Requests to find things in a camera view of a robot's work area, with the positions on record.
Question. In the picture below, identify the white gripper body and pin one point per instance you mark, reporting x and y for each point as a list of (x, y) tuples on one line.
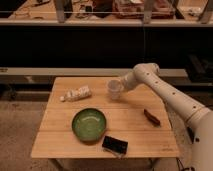
[(126, 82)]

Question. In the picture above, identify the white ceramic cup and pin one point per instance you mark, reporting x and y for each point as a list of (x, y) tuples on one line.
[(114, 88)]

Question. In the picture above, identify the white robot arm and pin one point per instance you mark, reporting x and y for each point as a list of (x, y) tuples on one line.
[(196, 115)]

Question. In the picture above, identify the green ceramic bowl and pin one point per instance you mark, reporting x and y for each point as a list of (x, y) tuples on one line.
[(89, 125)]

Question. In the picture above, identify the brown wooden stick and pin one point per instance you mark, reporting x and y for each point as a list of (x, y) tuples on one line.
[(154, 120)]

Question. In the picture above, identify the white tube bottle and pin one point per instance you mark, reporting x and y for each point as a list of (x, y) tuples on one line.
[(78, 94)]

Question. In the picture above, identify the wooden folding table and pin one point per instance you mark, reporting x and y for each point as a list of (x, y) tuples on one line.
[(125, 121)]

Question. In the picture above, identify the black rectangular box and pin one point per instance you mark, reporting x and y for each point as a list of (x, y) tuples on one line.
[(115, 145)]

